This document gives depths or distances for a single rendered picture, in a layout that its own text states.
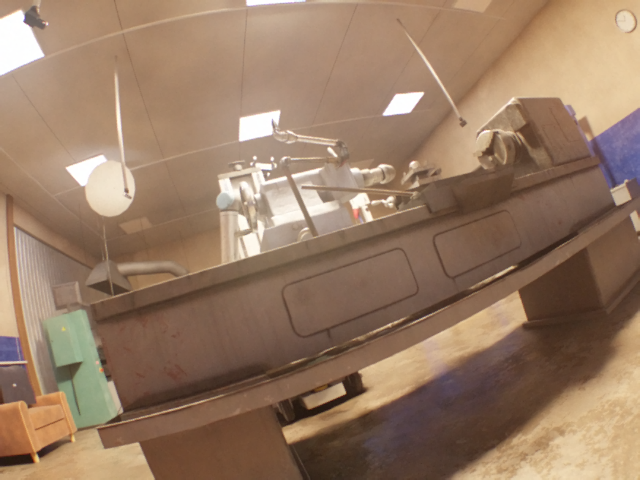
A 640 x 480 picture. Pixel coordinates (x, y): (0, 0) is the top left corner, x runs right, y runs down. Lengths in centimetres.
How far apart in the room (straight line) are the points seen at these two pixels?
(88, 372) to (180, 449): 371
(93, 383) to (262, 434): 381
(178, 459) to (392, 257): 98
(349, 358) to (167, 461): 65
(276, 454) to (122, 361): 56
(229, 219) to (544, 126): 198
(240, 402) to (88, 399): 398
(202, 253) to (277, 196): 739
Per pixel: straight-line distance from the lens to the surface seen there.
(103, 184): 464
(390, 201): 186
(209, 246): 873
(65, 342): 468
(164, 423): 98
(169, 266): 669
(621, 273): 225
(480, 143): 219
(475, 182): 137
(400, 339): 103
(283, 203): 135
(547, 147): 215
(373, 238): 122
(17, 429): 353
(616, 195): 411
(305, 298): 111
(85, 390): 483
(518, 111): 216
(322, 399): 216
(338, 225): 130
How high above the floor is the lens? 59
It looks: 11 degrees up
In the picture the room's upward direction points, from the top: 20 degrees counter-clockwise
